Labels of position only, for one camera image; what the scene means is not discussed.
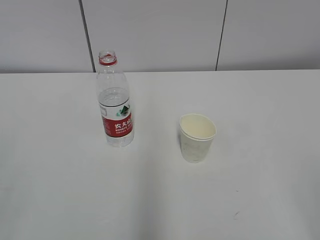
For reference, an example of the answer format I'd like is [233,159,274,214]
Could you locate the white paper cup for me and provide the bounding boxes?
[179,113,217,163]

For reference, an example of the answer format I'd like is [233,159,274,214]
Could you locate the Nongfu Spring water bottle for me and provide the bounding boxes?
[96,50,134,148]

